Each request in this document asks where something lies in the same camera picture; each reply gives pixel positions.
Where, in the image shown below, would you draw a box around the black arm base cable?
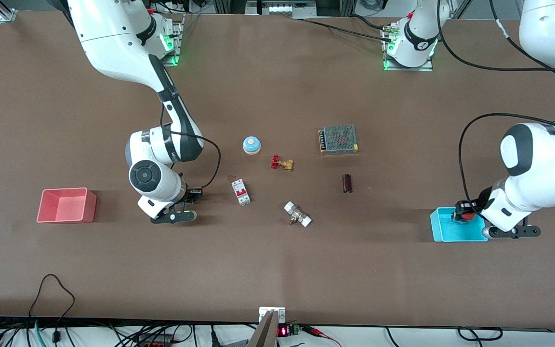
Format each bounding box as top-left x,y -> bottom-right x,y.
291,14 -> 396,43

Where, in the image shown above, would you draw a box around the white circuit breaker red switch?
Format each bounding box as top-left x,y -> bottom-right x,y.
231,179 -> 251,206

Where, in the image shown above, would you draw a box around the cyan plastic box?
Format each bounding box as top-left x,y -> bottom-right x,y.
430,207 -> 489,242

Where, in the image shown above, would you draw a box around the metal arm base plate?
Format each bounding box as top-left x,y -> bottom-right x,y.
382,24 -> 435,72
155,13 -> 185,67

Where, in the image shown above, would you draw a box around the orange power strip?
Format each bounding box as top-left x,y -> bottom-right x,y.
133,337 -> 174,347

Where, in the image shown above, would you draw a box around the black cable coil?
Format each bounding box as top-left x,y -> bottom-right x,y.
457,326 -> 503,342

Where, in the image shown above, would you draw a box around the thin black looped cable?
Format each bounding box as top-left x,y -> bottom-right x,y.
28,274 -> 76,320

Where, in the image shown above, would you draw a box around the brass valve red handle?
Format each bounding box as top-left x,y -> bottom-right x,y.
271,155 -> 294,172

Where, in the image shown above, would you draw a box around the red clip lead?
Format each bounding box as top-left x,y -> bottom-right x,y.
302,325 -> 342,347

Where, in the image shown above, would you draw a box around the silver pole bracket plate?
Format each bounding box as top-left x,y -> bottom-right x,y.
259,307 -> 287,324

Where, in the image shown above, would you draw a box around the white power strip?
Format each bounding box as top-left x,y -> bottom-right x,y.
246,0 -> 317,18

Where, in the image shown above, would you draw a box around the pink plastic box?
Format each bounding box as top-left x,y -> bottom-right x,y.
36,187 -> 98,224

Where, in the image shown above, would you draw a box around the metal mesh power supply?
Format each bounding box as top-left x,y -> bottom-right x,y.
318,124 -> 359,155

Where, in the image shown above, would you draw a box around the aluminium camera pole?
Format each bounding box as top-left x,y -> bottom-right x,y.
247,309 -> 279,347

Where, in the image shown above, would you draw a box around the metal fitting white ends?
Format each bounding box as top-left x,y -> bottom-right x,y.
284,201 -> 313,228

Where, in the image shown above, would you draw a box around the aluminium frame profile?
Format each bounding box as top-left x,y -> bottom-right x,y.
0,0 -> 18,23

